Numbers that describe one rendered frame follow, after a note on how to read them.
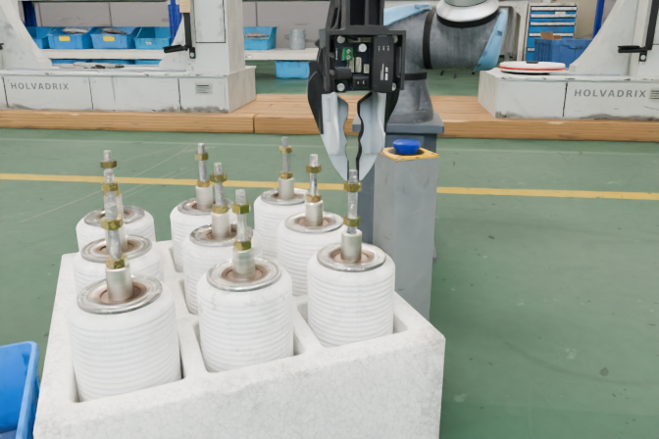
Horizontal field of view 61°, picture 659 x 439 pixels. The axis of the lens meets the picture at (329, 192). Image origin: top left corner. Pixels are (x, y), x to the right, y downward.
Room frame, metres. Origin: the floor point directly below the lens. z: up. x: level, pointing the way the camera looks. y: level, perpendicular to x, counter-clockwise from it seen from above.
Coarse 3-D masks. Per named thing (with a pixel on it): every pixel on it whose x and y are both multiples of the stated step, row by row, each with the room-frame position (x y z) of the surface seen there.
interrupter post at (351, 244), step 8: (344, 232) 0.56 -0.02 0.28; (360, 232) 0.56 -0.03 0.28; (344, 240) 0.55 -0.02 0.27; (352, 240) 0.55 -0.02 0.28; (360, 240) 0.55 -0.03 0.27; (344, 248) 0.55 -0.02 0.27; (352, 248) 0.55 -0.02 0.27; (360, 248) 0.55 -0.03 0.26; (344, 256) 0.55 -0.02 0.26; (352, 256) 0.55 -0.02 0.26; (360, 256) 0.55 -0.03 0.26
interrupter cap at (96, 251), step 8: (96, 240) 0.60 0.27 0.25; (104, 240) 0.60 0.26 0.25; (128, 240) 0.60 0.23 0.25; (136, 240) 0.60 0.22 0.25; (144, 240) 0.60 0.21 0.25; (88, 248) 0.58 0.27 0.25; (96, 248) 0.58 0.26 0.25; (104, 248) 0.59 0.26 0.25; (128, 248) 0.59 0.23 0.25; (136, 248) 0.58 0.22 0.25; (144, 248) 0.58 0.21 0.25; (88, 256) 0.55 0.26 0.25; (96, 256) 0.56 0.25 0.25; (104, 256) 0.56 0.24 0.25; (128, 256) 0.55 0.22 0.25; (136, 256) 0.56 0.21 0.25
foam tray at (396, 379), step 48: (192, 336) 0.52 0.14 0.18; (384, 336) 0.52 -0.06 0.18; (432, 336) 0.52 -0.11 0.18; (48, 384) 0.43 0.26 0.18; (192, 384) 0.43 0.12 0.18; (240, 384) 0.44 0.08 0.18; (288, 384) 0.45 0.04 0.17; (336, 384) 0.47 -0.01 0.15; (384, 384) 0.49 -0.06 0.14; (432, 384) 0.51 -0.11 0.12; (48, 432) 0.38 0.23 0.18; (96, 432) 0.39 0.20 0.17; (144, 432) 0.40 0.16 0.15; (192, 432) 0.42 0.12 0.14; (240, 432) 0.43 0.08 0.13; (288, 432) 0.45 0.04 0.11; (336, 432) 0.47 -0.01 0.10; (384, 432) 0.49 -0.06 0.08; (432, 432) 0.51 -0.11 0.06
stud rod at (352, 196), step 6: (354, 174) 0.56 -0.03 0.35; (348, 180) 0.56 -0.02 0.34; (354, 180) 0.56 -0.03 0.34; (348, 192) 0.56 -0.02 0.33; (354, 192) 0.55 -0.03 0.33; (348, 198) 0.56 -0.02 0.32; (354, 198) 0.56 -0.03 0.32; (348, 204) 0.56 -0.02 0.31; (354, 204) 0.56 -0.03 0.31; (348, 210) 0.56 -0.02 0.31; (354, 210) 0.55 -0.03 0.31; (348, 216) 0.56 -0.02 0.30; (354, 216) 0.56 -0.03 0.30; (348, 228) 0.56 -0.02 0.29; (354, 228) 0.55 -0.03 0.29
